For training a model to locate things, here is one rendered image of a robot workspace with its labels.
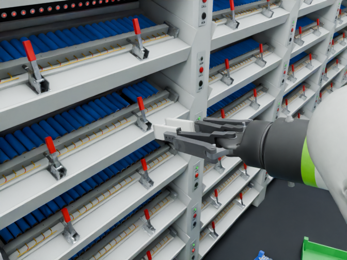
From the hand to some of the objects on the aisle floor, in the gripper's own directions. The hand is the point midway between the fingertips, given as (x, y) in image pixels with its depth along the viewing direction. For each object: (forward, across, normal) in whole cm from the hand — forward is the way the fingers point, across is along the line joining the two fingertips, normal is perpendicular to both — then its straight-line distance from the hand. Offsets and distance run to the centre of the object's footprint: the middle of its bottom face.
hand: (173, 130), depth 62 cm
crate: (-8, +83, -107) cm, 135 cm away
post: (+49, +35, -95) cm, 112 cm away
